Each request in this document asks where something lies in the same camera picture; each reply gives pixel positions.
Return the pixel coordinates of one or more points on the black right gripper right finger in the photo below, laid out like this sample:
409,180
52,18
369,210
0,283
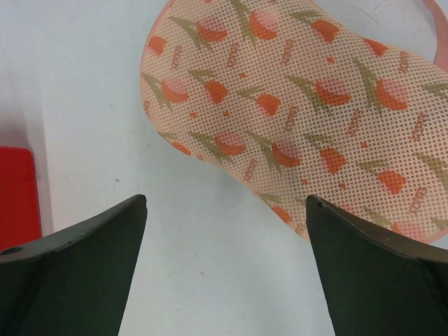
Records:
375,281

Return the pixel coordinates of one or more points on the red plastic bin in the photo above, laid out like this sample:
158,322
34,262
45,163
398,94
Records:
20,214

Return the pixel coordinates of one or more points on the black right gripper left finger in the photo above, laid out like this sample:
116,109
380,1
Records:
75,281

